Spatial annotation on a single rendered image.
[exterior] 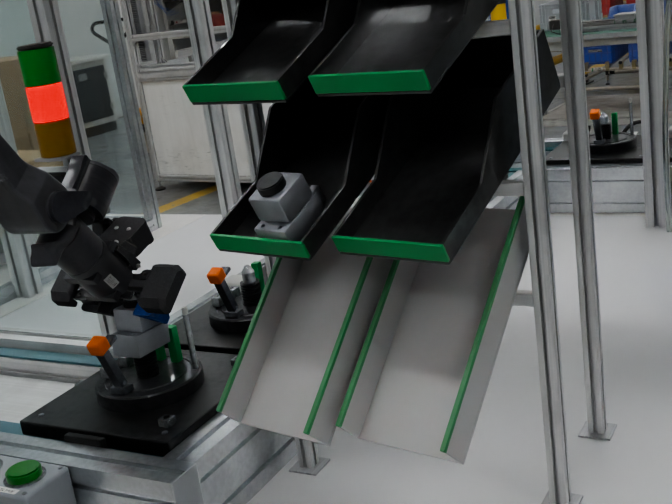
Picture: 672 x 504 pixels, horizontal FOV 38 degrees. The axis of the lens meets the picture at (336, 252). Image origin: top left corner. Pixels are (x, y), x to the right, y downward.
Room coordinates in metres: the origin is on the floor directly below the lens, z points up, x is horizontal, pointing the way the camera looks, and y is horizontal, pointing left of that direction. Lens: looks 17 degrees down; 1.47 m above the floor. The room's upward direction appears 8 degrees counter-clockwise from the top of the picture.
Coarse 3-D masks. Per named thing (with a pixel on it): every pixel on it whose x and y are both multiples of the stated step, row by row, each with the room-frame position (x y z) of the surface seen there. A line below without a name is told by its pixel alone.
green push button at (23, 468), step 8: (16, 464) 1.00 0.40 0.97; (24, 464) 1.00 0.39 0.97; (32, 464) 0.99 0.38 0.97; (40, 464) 1.00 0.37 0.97; (8, 472) 0.98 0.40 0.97; (16, 472) 0.98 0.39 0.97; (24, 472) 0.98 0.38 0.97; (32, 472) 0.98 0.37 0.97; (40, 472) 0.99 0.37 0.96; (8, 480) 0.97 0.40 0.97; (16, 480) 0.97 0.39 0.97; (24, 480) 0.97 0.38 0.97; (32, 480) 0.97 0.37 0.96
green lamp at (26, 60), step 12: (48, 48) 1.35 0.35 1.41; (24, 60) 1.34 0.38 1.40; (36, 60) 1.34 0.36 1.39; (48, 60) 1.35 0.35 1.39; (24, 72) 1.35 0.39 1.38; (36, 72) 1.34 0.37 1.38; (48, 72) 1.35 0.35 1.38; (24, 84) 1.36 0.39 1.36; (36, 84) 1.34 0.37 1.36; (48, 84) 1.34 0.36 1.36
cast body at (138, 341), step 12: (132, 300) 1.16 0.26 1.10; (120, 312) 1.16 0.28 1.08; (132, 312) 1.15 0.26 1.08; (120, 324) 1.16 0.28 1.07; (132, 324) 1.15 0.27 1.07; (144, 324) 1.15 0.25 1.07; (156, 324) 1.17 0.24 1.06; (120, 336) 1.14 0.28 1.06; (132, 336) 1.13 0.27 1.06; (144, 336) 1.14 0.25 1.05; (156, 336) 1.16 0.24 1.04; (168, 336) 1.18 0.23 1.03; (120, 348) 1.14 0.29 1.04; (132, 348) 1.13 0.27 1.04; (144, 348) 1.14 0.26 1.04; (156, 348) 1.16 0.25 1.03
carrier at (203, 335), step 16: (256, 272) 1.43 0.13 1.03; (240, 288) 1.49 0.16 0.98; (256, 288) 1.38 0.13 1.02; (208, 304) 1.47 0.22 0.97; (240, 304) 1.39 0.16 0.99; (256, 304) 1.37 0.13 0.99; (192, 320) 1.40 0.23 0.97; (208, 320) 1.39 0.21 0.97; (224, 320) 1.33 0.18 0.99; (240, 320) 1.32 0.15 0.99; (208, 336) 1.32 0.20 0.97; (224, 336) 1.32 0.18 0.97; (240, 336) 1.31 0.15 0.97; (224, 352) 1.27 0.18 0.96
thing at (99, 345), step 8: (96, 336) 1.11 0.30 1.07; (112, 336) 1.12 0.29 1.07; (88, 344) 1.10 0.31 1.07; (96, 344) 1.09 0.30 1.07; (104, 344) 1.10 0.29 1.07; (112, 344) 1.11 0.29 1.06; (96, 352) 1.09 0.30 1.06; (104, 352) 1.09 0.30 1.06; (104, 360) 1.10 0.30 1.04; (112, 360) 1.11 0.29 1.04; (104, 368) 1.11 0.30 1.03; (112, 368) 1.11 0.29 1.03; (112, 376) 1.11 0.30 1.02; (120, 376) 1.11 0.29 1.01; (120, 384) 1.11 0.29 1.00
